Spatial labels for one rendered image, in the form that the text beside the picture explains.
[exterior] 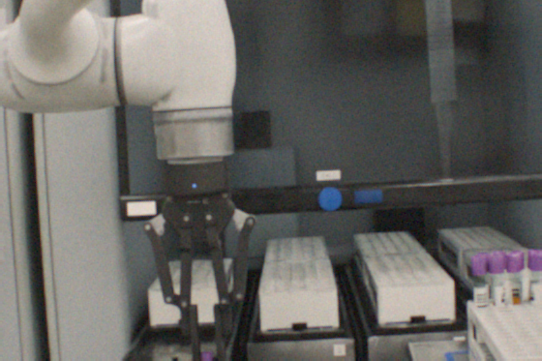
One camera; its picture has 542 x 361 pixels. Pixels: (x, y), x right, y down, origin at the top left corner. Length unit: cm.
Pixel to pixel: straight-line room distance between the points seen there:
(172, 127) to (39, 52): 17
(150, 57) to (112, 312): 43
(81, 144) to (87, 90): 27
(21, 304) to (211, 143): 43
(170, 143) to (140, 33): 13
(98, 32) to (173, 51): 9
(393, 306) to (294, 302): 13
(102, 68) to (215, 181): 18
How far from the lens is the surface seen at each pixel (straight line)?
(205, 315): 157
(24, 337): 160
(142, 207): 151
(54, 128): 156
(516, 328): 111
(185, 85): 128
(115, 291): 156
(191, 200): 132
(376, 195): 150
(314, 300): 149
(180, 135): 128
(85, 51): 126
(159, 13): 129
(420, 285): 150
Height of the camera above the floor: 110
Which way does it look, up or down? 3 degrees down
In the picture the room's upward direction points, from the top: 3 degrees counter-clockwise
